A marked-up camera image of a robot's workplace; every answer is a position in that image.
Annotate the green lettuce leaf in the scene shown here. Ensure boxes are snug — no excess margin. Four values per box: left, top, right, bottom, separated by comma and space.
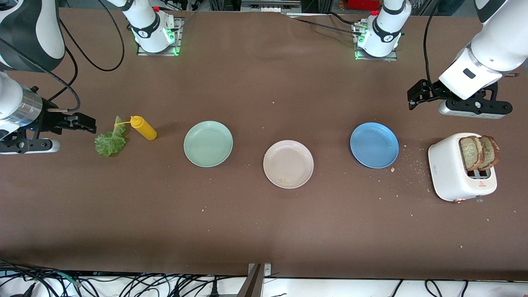
94, 115, 127, 157

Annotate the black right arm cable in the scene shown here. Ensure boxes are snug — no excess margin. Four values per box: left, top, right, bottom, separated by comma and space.
0, 0, 125, 113

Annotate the pale green plate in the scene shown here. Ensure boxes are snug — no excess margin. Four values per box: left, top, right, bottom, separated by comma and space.
184, 120, 233, 168

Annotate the red box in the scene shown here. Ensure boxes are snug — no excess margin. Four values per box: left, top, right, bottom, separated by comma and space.
349, 0, 380, 11

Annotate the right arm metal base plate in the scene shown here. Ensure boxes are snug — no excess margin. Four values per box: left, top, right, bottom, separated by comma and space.
136, 16, 184, 57

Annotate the yellow squeeze bottle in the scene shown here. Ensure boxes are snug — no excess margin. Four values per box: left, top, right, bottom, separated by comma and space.
115, 115, 158, 141

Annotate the white toaster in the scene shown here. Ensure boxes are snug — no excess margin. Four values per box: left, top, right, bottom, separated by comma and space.
428, 132, 498, 204

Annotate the teal cable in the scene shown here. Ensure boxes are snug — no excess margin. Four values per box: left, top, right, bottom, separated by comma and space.
52, 270, 81, 286

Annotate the brown bread slice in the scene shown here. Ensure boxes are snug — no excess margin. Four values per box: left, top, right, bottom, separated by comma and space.
478, 135, 501, 170
459, 136, 484, 172

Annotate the grey metal box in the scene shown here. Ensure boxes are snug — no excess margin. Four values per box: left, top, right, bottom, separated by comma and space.
240, 0, 302, 14

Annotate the grey aluminium profile beam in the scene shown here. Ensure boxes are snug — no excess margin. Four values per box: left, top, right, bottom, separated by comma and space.
236, 264, 263, 297

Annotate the black cable on table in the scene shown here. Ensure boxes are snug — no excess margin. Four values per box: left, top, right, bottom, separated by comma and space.
285, 12, 363, 37

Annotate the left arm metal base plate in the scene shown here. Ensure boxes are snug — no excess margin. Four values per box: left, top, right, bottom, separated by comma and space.
352, 23, 399, 62

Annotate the beige plate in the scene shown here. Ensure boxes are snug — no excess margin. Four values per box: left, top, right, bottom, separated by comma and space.
263, 140, 314, 189

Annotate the silver metal bracket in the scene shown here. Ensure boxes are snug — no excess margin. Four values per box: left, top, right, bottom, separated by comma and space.
247, 263, 272, 278

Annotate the blue plate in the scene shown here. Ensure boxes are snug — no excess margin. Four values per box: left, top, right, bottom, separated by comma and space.
350, 122, 399, 169

